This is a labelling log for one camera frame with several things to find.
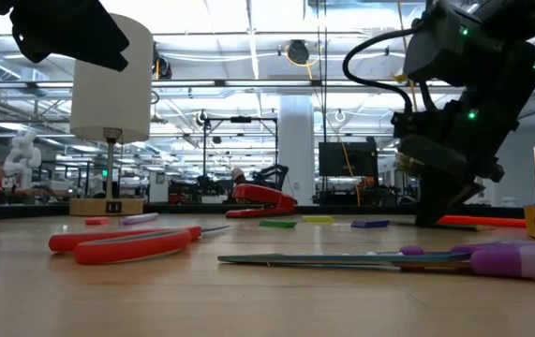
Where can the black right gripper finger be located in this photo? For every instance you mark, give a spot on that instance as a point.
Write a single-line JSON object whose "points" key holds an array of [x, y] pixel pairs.
{"points": [[472, 191], [435, 201]]}

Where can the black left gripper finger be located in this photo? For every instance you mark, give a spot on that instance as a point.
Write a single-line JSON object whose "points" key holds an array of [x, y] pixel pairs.
{"points": [[93, 33], [35, 28]]}

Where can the orange highlighter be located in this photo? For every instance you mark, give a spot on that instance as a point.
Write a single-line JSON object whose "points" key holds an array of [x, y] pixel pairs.
{"points": [[482, 221]]}

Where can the purple eraser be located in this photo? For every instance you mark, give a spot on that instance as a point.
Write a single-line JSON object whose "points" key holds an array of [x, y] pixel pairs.
{"points": [[370, 224]]}

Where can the yellow eraser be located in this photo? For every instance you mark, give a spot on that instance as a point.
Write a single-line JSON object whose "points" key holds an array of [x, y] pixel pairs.
{"points": [[317, 218]]}

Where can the green eraser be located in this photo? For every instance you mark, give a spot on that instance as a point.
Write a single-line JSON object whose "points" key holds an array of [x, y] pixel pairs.
{"points": [[277, 224]]}

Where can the pink eraser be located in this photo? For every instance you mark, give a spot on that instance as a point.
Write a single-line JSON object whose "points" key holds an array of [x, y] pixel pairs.
{"points": [[96, 221]]}

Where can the purple pen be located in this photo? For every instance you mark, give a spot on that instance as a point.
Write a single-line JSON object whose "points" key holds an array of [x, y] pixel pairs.
{"points": [[138, 218]]}

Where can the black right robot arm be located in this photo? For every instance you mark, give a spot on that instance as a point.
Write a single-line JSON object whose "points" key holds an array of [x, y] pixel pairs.
{"points": [[482, 56]]}

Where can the white shade wooden base lamp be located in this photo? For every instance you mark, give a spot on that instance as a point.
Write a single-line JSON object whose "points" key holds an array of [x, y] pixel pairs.
{"points": [[112, 107]]}

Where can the black monitor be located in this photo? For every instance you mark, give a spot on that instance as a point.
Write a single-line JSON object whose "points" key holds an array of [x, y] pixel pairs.
{"points": [[346, 159]]}

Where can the white humanoid figure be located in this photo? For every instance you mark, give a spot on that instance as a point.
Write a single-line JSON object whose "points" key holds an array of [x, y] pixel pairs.
{"points": [[22, 154]]}

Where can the white building column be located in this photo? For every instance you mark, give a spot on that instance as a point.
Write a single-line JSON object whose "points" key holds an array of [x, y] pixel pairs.
{"points": [[295, 150]]}

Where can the red stapler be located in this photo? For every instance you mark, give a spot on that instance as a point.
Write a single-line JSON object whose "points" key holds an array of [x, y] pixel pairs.
{"points": [[267, 196]]}

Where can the person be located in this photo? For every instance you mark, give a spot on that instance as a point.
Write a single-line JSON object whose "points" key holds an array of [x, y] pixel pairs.
{"points": [[237, 174]]}

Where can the black metal stand frame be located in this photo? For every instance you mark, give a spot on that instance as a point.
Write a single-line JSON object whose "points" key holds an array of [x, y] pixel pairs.
{"points": [[240, 119]]}

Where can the black aluminium table frame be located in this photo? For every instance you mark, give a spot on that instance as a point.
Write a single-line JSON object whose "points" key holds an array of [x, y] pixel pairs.
{"points": [[178, 208]]}

